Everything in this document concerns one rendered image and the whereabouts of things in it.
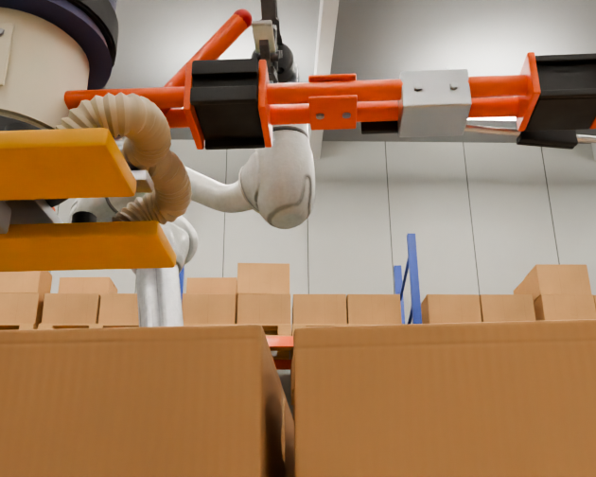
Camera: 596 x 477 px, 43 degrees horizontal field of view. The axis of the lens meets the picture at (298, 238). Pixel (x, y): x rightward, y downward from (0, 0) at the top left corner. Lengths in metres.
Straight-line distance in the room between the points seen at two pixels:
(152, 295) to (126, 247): 0.90
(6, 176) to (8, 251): 0.19
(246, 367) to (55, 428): 0.13
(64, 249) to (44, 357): 0.35
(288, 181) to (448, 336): 0.84
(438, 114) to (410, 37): 8.08
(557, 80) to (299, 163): 0.63
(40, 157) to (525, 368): 0.43
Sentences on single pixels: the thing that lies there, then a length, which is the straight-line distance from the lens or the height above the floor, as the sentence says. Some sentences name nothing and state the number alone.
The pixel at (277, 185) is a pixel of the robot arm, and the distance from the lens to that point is 1.33.
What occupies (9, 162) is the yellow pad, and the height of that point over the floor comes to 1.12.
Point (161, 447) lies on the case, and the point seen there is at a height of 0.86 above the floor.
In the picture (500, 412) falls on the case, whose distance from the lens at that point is 0.52.
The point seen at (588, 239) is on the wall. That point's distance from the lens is 10.83.
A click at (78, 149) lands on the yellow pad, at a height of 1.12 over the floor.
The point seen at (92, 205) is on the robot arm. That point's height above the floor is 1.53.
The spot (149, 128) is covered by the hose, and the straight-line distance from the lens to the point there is 0.73.
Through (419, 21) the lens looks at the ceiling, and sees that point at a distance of 8.68.
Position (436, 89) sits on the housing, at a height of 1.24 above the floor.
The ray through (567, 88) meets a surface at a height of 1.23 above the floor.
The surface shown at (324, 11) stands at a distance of 7.98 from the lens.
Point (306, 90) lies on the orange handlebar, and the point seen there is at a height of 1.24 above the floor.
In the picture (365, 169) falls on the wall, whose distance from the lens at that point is 10.50.
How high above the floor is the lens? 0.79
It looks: 23 degrees up
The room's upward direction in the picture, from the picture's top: 1 degrees counter-clockwise
